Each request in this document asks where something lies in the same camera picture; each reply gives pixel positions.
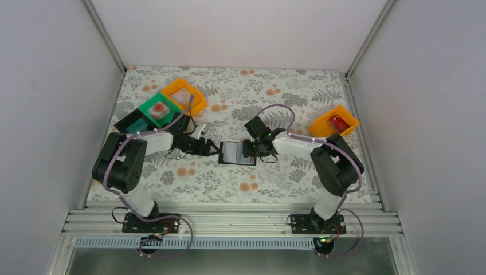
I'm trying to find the black leather card holder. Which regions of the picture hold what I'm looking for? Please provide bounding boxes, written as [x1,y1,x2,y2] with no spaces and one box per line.
[218,142,257,166]

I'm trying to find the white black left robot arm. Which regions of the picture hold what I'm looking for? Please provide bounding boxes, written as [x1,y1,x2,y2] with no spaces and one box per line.
[92,113,220,232]

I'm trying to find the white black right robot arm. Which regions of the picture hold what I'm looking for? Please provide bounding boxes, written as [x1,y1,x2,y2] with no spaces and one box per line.
[242,116,364,233]

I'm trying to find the white card in orange bin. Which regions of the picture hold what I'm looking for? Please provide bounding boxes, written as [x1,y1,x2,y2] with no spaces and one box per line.
[171,88,192,106]

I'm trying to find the white red card in green bin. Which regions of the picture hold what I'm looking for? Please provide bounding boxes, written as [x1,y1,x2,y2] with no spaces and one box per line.
[148,101,171,120]

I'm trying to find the teal card in black bin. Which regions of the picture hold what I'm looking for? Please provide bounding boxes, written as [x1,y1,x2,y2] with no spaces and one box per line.
[126,118,149,133]

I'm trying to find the red cards in bin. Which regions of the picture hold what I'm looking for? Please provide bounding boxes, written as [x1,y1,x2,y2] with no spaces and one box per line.
[327,115,350,133]

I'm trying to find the orange plastic bin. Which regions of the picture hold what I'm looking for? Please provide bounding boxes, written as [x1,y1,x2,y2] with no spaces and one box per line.
[160,78,208,115]
[308,105,360,138]

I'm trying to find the floral patterned table mat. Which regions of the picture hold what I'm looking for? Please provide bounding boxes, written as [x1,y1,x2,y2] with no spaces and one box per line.
[87,66,373,204]

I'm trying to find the green plastic bin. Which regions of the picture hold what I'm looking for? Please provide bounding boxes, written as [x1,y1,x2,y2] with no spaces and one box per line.
[138,92,182,128]

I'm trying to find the black plastic bin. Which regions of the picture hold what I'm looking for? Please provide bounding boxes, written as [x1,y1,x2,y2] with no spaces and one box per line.
[114,109,150,134]

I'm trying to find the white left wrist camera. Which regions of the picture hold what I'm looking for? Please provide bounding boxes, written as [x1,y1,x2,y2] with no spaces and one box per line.
[190,123,206,139]

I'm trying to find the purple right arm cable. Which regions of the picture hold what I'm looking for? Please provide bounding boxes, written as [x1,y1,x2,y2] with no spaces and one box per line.
[255,104,365,259]

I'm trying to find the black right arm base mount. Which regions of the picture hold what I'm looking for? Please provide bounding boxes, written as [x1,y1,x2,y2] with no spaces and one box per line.
[285,212,347,235]

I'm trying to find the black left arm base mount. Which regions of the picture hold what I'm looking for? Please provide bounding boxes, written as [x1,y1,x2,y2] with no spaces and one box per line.
[121,213,181,234]

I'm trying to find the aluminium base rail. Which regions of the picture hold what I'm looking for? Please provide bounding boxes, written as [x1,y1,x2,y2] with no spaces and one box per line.
[61,202,403,250]

